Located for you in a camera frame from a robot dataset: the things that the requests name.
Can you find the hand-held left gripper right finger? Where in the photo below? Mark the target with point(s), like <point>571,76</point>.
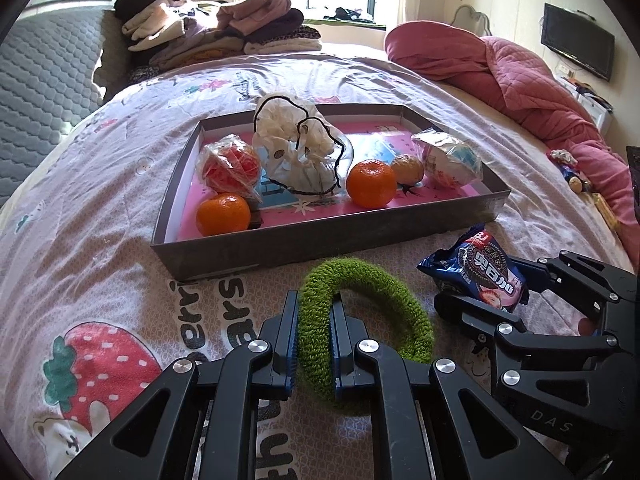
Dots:
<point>346,350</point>

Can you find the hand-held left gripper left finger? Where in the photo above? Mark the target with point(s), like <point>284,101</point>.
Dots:
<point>285,350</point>

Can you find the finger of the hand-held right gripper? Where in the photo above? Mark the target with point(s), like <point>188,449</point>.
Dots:
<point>575,277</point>
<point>475,315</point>

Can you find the blue cookie packet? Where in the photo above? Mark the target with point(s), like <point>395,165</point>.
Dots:
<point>475,270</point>

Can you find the grey shallow cardboard box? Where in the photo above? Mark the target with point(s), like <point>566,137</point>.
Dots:
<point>300,249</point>

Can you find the orange tangerine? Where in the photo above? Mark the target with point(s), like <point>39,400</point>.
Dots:
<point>222,215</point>
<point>371,184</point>

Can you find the plastic-wrapped toy egg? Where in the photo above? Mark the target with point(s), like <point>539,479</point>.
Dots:
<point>450,160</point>
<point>230,167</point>

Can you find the brown walnut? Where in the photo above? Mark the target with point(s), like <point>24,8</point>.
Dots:
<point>407,169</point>

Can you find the yellow packet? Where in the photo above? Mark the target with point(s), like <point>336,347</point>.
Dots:
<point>606,210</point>

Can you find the small blue toy figure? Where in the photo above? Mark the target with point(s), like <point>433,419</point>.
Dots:
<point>575,179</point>

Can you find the white drawer cabinet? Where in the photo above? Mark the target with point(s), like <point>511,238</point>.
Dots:
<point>592,105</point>

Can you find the pink quilted comforter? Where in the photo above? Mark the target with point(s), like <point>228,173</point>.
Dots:
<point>500,75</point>

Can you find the black television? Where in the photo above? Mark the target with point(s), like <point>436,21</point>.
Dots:
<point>577,42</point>

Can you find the dark clothes on windowsill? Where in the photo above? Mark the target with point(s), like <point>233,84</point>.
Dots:
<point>352,15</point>

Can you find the pile of folded clothes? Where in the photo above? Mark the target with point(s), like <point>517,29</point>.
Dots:
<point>225,30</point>

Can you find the green windowsill mat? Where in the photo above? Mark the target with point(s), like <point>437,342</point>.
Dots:
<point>320,22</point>

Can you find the grey quilted headboard cover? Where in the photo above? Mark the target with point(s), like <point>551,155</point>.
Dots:
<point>45,85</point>

